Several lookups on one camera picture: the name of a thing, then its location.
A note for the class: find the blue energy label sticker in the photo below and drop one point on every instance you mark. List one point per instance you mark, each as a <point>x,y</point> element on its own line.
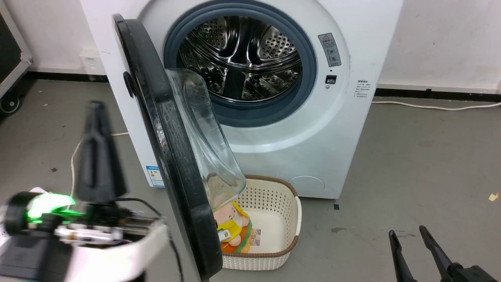
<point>155,176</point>

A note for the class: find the cream woven laundry basket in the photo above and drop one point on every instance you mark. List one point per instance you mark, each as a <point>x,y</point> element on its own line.
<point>274,196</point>

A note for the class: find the yellow orange plush doll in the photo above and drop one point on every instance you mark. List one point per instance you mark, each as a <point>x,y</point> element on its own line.
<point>231,224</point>

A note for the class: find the black washing machine door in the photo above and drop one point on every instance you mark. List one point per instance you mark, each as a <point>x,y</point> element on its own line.
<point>176,156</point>

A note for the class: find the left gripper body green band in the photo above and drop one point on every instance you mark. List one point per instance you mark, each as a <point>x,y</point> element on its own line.
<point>98,225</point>

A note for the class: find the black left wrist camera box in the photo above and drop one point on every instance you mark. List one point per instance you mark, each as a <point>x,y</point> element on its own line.
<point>31,260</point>

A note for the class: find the black caster wheel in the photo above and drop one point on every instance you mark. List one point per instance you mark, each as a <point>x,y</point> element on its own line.
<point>9,104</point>

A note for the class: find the white front-load washing machine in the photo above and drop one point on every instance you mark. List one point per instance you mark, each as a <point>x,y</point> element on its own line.
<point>313,156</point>

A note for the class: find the steel washing machine drum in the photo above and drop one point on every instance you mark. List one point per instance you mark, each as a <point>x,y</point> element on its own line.
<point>242,43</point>

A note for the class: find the white wall outlet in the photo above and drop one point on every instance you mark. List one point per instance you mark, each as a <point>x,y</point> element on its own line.
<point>92,62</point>

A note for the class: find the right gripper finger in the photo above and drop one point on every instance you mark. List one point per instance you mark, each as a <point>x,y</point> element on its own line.
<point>400,258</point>
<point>436,250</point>

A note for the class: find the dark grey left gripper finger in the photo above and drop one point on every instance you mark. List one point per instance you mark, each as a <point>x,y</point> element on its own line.
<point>98,164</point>

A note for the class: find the grey warning sticker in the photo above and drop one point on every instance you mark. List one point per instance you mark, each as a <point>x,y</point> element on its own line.
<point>329,50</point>

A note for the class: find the black door latch socket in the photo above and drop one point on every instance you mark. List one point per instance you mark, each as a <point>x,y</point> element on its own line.
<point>331,79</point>

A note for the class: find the grey rubber door gasket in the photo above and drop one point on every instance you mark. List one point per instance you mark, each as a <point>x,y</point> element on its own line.
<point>235,115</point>

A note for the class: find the small text sticker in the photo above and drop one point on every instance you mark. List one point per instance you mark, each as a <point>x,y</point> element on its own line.
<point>362,89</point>

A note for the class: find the yellow paper scrap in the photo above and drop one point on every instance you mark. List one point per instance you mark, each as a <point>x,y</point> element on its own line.
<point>493,197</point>

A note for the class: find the small printed label card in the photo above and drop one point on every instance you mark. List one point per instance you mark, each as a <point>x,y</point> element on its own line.
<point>255,237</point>

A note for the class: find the black metal-edged flight case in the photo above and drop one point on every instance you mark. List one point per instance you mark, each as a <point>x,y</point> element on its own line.
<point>9,47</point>

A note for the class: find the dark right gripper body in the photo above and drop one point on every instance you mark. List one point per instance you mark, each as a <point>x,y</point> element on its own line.
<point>475,275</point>

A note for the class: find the round white filter cover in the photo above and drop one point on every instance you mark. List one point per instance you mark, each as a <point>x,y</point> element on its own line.
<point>306,186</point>

